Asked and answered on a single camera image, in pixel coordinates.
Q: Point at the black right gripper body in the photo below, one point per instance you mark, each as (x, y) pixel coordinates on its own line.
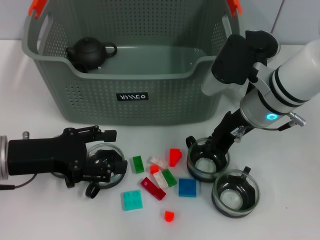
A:
(225, 132)

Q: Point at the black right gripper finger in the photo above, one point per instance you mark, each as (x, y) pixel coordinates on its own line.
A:
(221, 160)
(210, 145)

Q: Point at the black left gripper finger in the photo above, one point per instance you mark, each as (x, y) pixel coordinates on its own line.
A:
(111, 136)
(121, 166)

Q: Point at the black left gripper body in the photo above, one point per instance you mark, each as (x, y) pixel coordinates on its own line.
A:
(37, 157)

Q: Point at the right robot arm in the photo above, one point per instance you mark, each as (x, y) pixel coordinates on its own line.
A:
(295, 80)

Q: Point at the grey perforated storage basket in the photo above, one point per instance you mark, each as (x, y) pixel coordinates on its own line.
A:
(175, 100)

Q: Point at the green toy brick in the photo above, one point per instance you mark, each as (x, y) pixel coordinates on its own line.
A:
(170, 178)
(138, 164)

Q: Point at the small orange toy brick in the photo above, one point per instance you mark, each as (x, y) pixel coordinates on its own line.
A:
(169, 216)
(153, 169)

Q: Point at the teal toy plate brick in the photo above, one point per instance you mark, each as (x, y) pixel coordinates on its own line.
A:
(132, 200)

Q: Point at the orange wedge toy brick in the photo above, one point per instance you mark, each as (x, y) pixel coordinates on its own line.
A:
(175, 157)

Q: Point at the dark red toy brick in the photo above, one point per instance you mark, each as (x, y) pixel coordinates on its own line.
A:
(152, 188)

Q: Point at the white translucent toy brick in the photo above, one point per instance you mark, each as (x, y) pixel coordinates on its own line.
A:
(160, 180)
(160, 162)

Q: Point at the blue toy plate brick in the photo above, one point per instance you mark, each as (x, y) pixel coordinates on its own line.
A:
(187, 187)

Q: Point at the small black clay cup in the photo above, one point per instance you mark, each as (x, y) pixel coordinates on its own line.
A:
(81, 68)

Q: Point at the black clay teapot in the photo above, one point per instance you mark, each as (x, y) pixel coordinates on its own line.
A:
(87, 52)

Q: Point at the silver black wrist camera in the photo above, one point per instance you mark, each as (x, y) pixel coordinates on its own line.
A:
(225, 60)

